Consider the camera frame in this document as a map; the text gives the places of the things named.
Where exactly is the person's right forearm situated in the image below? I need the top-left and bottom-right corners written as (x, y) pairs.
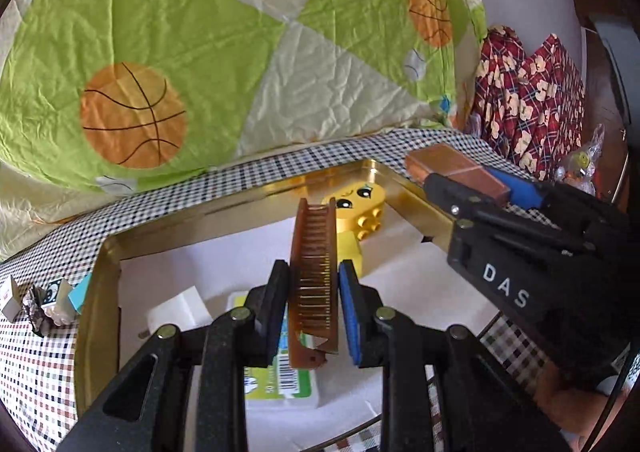
top-left (535, 362), bottom-right (616, 438)

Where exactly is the clear plastic bag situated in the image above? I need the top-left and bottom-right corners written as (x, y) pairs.
top-left (555, 124), bottom-right (606, 195)

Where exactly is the clear box with green label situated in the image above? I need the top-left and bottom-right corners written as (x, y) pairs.
top-left (227, 292), bottom-right (323, 408)

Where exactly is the yellow smiley toy brick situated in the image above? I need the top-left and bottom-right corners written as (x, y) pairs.
top-left (320, 182), bottom-right (387, 278)

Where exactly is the brown wooden cabinet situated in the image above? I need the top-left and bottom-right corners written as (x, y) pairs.
top-left (567, 0), bottom-right (636, 203)

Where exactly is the black and white toy brick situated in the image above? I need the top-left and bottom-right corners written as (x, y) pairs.
top-left (41, 279), bottom-right (76, 328)

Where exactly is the teal toy brick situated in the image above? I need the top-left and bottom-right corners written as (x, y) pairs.
top-left (67, 273), bottom-right (93, 315)

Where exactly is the red bear printed cloth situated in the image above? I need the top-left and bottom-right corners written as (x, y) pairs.
top-left (472, 24), bottom-right (586, 183)

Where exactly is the brown rubber-banded block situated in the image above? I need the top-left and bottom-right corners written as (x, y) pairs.
top-left (404, 143), bottom-right (512, 207)

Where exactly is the basketball printed blanket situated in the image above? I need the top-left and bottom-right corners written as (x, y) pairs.
top-left (0, 0), bottom-right (488, 263)

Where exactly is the black and grey speckled object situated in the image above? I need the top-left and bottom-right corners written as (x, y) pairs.
top-left (22, 284), bottom-right (51, 338)

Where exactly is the black cable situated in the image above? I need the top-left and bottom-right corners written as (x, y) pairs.
top-left (585, 347), bottom-right (640, 452)

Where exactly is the brown comb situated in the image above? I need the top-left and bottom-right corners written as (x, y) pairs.
top-left (287, 197), bottom-right (341, 372)

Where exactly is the white paper lining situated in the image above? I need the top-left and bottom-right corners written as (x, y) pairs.
top-left (117, 212), bottom-right (501, 452)

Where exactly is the white rectangular block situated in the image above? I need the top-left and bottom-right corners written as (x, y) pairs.
top-left (137, 286), bottom-right (213, 338)

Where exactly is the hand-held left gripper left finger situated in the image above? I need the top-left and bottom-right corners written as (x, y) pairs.
top-left (57, 259), bottom-right (291, 452)

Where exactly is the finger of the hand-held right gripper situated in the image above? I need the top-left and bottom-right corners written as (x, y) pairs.
top-left (487, 167), bottom-right (631, 233)
top-left (424, 173), bottom-right (596, 255)

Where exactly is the small white box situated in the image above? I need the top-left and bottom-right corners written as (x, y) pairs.
top-left (0, 276), bottom-right (23, 323)

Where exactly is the golden tin box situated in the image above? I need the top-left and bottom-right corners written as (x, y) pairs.
top-left (74, 158), bottom-right (501, 452)

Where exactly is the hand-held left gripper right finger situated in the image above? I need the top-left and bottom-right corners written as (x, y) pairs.
top-left (337, 259), bottom-right (571, 452)

